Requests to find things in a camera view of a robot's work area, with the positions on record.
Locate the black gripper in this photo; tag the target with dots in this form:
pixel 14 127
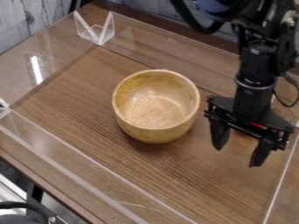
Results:
pixel 223 120

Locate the red plush fruit green leaf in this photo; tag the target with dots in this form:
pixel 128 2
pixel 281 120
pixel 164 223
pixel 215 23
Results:
pixel 257 125

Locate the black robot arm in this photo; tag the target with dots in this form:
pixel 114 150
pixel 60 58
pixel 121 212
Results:
pixel 264 24

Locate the light wooden bowl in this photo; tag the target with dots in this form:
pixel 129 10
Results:
pixel 156 104

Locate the clear acrylic tray wall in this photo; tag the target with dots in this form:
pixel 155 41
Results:
pixel 104 126

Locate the black metal table frame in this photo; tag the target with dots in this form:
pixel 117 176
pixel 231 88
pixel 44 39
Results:
pixel 46 206

